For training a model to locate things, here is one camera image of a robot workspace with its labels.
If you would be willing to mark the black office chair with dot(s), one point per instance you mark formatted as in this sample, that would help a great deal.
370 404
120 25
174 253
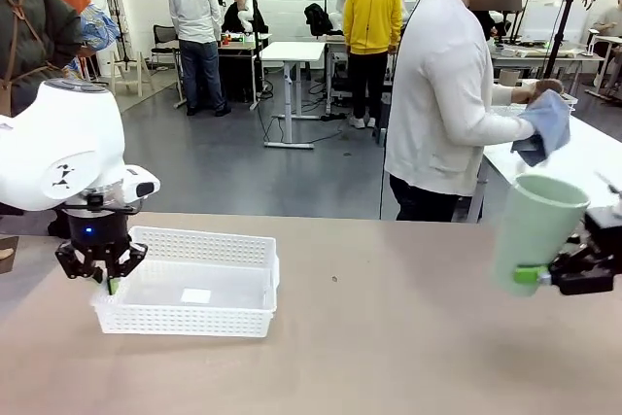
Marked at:
165 36

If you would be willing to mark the light green plastic cup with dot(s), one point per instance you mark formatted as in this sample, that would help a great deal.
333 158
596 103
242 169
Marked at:
534 230

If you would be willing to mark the black camera tripod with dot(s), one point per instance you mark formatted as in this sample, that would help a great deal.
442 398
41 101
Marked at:
559 36

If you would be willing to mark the person's right forearm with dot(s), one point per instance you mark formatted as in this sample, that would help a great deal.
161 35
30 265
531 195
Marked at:
505 128

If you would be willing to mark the person's left forearm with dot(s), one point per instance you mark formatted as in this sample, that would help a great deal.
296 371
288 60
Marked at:
503 94

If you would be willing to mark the person in beige top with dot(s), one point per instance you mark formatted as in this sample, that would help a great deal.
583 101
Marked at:
610 21

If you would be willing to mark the wooden work desk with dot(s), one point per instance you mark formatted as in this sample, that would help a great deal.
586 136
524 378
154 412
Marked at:
238 45

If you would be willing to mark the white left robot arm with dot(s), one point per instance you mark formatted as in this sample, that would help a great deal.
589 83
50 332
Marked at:
63 143

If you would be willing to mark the person in white sweater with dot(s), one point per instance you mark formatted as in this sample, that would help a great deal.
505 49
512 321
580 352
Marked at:
437 94

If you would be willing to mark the person in green jacket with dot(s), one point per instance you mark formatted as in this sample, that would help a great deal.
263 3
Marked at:
34 36

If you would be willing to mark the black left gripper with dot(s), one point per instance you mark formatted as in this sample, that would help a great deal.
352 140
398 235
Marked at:
94 232

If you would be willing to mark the long grey desk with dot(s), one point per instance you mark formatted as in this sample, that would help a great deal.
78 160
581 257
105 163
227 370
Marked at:
534 59

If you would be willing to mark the person in white shirt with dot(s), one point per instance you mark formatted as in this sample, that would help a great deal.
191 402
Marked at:
192 7

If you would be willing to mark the person in yellow hoodie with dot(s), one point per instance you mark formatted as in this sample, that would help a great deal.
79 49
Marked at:
371 11

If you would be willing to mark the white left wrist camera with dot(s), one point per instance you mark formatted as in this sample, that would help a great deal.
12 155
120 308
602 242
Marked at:
141 179

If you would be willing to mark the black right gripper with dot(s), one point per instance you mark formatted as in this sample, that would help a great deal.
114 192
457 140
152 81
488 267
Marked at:
607 225

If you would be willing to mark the person's left hand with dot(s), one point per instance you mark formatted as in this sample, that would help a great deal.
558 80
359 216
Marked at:
527 92

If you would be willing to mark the black bag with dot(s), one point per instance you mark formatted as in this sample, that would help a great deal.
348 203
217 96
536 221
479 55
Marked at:
318 19

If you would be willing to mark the white standing desk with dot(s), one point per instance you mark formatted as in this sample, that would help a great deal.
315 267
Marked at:
291 51

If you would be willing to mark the blue cleaning cloth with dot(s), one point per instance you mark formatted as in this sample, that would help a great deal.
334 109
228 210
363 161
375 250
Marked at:
549 118

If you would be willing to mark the small wooden stool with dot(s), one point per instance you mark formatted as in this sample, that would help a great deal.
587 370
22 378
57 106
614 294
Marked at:
127 75

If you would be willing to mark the white perforated plastic basket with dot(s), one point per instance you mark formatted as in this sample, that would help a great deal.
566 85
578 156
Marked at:
204 250

